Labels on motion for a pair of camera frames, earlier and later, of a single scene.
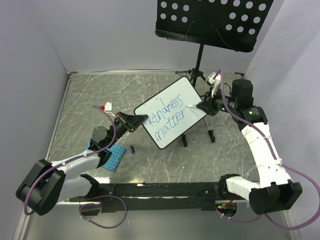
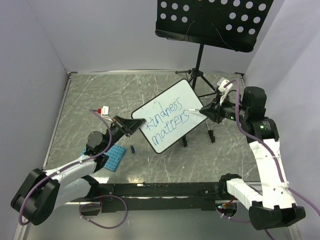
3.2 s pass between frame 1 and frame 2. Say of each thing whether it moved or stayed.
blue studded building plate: stayed
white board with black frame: moved
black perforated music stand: stayed
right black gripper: moved
